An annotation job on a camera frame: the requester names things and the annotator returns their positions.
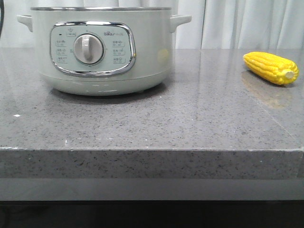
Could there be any yellow corn cob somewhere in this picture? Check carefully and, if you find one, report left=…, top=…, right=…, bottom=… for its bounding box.
left=243, top=52, right=299, bottom=86

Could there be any pale green electric cooking pot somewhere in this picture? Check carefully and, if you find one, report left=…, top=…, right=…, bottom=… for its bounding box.
left=17, top=7, right=191, bottom=96

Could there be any white pleated curtain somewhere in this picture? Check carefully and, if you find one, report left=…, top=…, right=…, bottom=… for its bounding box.
left=0, top=0, right=304, bottom=49

